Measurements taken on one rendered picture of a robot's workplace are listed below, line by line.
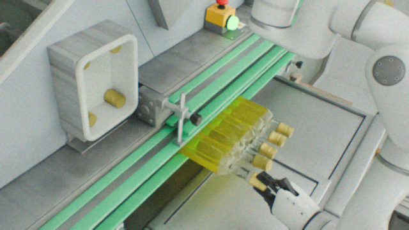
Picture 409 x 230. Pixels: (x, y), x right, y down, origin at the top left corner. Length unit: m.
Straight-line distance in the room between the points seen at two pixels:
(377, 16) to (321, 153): 0.70
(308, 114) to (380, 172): 0.75
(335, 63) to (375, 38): 6.78
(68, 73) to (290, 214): 0.60
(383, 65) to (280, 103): 0.88
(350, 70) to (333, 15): 6.76
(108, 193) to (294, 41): 0.53
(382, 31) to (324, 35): 0.11
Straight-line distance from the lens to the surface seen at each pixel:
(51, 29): 0.86
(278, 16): 0.90
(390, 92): 0.75
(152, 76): 1.08
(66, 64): 0.84
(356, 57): 7.46
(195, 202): 1.13
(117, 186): 0.95
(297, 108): 1.58
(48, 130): 0.97
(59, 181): 0.95
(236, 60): 1.23
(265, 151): 1.12
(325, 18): 0.85
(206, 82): 1.11
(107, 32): 0.91
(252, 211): 1.14
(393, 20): 0.84
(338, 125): 1.57
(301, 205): 0.97
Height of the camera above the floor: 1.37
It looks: 23 degrees down
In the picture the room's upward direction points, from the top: 117 degrees clockwise
